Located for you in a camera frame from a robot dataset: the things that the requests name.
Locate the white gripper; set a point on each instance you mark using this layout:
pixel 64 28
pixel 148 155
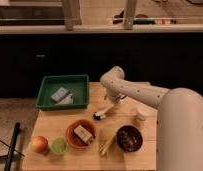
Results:
pixel 114 97

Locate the white handled dish brush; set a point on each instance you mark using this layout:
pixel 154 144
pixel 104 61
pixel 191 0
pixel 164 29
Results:
pixel 101 114

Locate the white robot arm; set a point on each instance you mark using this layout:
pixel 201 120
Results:
pixel 179 134

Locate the white paper cup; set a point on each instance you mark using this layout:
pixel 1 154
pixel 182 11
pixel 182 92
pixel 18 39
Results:
pixel 143 112

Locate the green plastic tray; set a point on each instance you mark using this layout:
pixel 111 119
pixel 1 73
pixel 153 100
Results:
pixel 77 85

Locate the dark brown bowl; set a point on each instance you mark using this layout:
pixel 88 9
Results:
pixel 129 138

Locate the white folded cloth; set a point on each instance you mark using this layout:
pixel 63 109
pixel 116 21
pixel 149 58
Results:
pixel 67 100

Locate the tan sponge block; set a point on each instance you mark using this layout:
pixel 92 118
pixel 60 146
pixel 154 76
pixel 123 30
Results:
pixel 84 134

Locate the grey sponge block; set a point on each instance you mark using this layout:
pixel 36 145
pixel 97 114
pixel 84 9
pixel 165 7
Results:
pixel 59 94

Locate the yellow green vegetable sticks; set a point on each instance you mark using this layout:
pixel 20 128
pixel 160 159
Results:
pixel 103 150

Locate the orange bowl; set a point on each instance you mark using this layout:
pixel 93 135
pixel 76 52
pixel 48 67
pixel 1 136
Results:
pixel 73 139

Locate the green small cup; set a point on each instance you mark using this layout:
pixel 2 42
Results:
pixel 58 146

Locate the red apple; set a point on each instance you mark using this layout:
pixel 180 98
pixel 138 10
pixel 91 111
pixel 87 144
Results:
pixel 39 144

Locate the black tripod pole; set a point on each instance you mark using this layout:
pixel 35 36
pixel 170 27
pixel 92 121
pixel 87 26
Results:
pixel 11 150

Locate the wooden post right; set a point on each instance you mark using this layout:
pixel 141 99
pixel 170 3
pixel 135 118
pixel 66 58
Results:
pixel 129 14

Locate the wooden post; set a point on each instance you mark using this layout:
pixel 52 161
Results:
pixel 71 11
pixel 129 14

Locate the wooden post left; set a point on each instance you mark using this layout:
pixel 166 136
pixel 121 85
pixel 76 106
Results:
pixel 71 11

